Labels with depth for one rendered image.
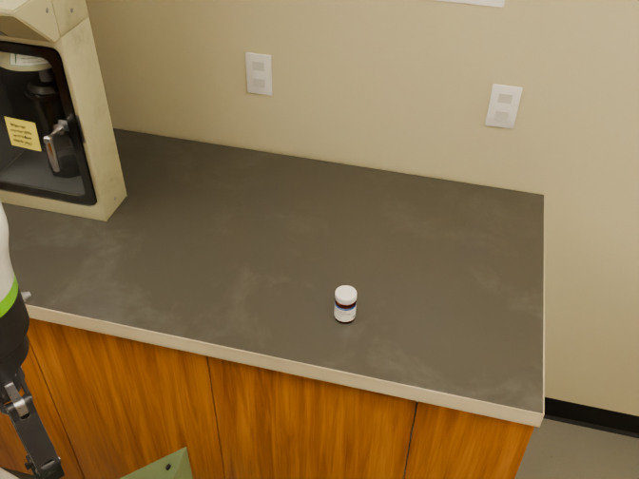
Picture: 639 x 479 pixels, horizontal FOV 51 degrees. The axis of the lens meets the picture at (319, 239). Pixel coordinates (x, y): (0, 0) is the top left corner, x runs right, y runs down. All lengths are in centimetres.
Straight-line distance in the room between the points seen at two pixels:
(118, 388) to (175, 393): 15
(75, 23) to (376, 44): 69
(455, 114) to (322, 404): 80
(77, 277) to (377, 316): 67
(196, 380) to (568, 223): 107
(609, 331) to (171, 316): 134
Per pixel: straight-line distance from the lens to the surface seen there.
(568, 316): 219
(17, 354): 77
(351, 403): 146
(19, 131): 168
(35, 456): 82
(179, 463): 96
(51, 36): 147
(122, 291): 154
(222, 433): 170
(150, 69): 197
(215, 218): 169
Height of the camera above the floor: 199
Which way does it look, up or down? 41 degrees down
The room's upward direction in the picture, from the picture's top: 1 degrees clockwise
